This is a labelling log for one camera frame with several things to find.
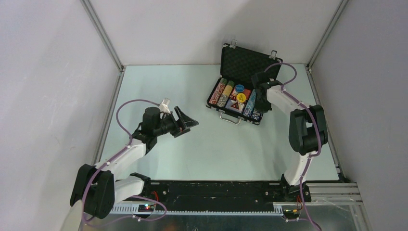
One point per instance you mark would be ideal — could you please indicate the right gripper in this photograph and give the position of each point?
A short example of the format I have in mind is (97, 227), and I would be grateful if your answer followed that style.
(264, 109)

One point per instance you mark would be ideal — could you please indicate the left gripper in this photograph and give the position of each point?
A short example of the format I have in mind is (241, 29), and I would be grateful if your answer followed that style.
(186, 122)

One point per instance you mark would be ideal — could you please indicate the yellow big blind button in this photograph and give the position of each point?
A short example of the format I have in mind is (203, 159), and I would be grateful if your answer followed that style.
(241, 97)

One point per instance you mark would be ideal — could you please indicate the black poker set case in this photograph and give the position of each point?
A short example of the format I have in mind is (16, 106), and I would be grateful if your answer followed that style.
(239, 65)

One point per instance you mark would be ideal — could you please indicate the blue playing card deck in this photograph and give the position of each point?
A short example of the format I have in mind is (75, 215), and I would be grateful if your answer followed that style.
(242, 106)

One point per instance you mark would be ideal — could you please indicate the all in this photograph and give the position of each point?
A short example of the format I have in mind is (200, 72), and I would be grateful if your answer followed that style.
(234, 106)

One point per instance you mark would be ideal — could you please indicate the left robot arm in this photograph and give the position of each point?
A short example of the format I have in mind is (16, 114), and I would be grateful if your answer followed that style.
(100, 186)

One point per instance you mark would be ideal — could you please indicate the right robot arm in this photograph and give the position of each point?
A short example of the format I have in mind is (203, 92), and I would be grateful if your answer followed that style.
(287, 133)

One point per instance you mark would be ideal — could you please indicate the red card deck in case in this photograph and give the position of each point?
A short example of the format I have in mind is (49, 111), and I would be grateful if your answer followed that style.
(235, 93)

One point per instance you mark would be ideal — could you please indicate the blue dealer button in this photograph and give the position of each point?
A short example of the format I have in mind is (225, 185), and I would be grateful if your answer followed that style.
(239, 88)

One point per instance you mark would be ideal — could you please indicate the light blue chip stack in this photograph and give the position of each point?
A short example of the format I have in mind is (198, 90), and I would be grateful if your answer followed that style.
(250, 104)

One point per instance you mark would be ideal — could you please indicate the grey poker chip stack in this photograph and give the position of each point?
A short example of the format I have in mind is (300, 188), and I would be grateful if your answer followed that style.
(225, 94)

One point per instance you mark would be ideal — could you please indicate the red poker chip stack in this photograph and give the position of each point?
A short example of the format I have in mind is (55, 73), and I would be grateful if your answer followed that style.
(218, 91)

